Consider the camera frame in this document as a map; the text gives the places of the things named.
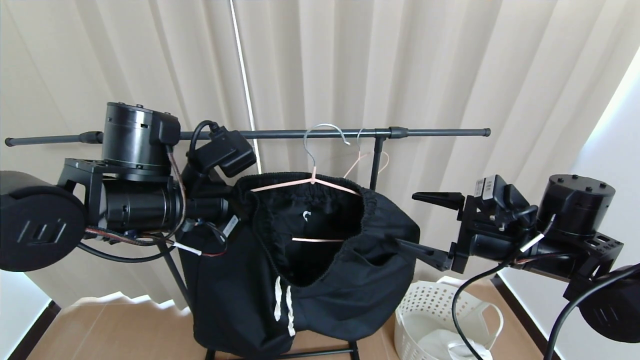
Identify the white garment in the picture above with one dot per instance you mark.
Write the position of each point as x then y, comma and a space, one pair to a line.
445, 345

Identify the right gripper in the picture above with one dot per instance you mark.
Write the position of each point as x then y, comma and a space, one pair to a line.
485, 245

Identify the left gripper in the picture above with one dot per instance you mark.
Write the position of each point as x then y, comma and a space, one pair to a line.
140, 205

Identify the beige curtain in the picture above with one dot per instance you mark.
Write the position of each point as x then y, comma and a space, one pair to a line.
400, 60

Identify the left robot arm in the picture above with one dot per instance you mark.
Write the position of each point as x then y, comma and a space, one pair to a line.
40, 220

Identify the black clothes rack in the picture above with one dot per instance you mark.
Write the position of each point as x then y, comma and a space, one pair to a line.
425, 132

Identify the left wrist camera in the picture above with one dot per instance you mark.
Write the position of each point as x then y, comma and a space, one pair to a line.
225, 152

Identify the black knitted garment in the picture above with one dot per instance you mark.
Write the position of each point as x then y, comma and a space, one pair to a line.
240, 300

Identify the white laundry basket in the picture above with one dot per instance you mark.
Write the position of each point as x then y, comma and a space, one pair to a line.
425, 305

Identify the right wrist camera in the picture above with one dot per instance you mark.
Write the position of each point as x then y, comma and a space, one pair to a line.
500, 197

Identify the pink clothes hanger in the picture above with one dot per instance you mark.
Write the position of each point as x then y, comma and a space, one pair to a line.
356, 161
285, 184

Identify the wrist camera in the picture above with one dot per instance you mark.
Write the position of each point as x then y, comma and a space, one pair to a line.
225, 152
500, 197

